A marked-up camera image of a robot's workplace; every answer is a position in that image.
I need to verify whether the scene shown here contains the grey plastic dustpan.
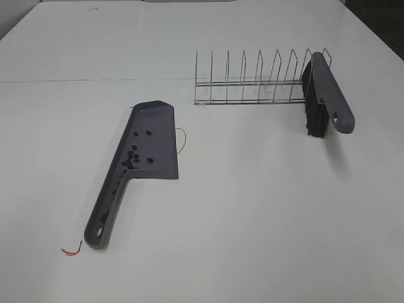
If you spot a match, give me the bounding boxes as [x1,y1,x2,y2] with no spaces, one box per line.
[84,100,179,249]

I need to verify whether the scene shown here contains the pile of coffee beans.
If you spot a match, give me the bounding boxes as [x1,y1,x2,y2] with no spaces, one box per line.
[100,129,155,222]

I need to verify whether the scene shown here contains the grey hand brush black bristles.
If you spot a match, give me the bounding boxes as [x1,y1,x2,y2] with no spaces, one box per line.
[302,52,355,138]

